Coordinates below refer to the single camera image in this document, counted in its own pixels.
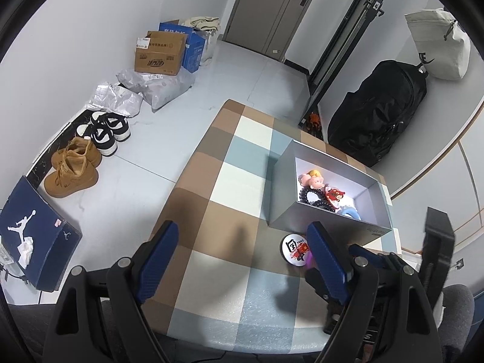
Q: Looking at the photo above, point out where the dark blue shoebox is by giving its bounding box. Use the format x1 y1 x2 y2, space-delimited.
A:
0 176 83 293

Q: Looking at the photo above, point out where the silver crinkled parcel bag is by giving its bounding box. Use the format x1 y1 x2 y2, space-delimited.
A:
88 82 143 118

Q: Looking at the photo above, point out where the brown cardboard box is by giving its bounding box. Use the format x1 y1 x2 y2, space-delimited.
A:
134 30 188 77

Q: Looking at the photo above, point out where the cream cloth bag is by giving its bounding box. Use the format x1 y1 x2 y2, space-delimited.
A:
183 16 221 67

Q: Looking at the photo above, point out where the round white printed badge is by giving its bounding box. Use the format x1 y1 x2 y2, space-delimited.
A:
280 234 311 268

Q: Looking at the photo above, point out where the orange and black tool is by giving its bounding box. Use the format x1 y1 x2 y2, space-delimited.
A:
306 111 322 134

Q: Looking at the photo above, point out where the grey door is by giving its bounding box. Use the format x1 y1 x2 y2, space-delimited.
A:
222 0 329 63

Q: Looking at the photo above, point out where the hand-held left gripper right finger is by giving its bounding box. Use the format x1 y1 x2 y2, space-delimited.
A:
306 221 443 363

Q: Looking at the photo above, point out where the silver cardboard box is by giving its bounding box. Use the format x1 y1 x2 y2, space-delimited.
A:
268 139 392 248

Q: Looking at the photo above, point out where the person's grey trouser leg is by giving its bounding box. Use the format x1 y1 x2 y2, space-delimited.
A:
0 302 57 363
440 283 475 363

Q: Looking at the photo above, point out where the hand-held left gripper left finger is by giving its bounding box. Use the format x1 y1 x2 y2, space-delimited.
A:
45 220 179 363

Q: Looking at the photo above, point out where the white cabinet panel wood trim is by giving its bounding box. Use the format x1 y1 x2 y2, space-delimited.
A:
386 98 484 252

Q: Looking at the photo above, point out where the cream tote bag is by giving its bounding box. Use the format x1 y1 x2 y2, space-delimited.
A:
404 8 471 81

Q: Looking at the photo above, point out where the crumpled white paper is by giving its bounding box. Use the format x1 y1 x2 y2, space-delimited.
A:
17 236 36 267

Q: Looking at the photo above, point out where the tan suede boot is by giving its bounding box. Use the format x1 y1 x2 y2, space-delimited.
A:
43 155 100 198
51 136 103 169

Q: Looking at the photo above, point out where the black bead bracelet with doll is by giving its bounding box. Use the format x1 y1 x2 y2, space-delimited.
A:
298 169 339 212

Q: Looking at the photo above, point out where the black and white sneaker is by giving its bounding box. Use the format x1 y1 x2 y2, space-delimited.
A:
90 110 131 142
76 123 119 156

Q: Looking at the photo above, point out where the grey plastic parcel bag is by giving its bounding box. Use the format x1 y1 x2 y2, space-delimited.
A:
116 67 196 112

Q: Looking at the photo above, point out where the black metal stand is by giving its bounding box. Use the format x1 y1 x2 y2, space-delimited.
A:
298 0 401 129

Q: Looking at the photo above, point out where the checked tablecloth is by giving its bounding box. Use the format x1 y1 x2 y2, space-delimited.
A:
146 99 401 352

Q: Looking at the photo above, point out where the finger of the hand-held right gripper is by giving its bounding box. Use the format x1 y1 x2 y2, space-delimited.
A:
348 244 420 273
304 267 343 309

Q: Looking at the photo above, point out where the blue ring bracelet with charm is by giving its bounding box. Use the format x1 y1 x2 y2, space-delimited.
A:
325 185 364 221

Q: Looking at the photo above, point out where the black backpack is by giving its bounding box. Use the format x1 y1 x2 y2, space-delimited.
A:
327 60 428 168

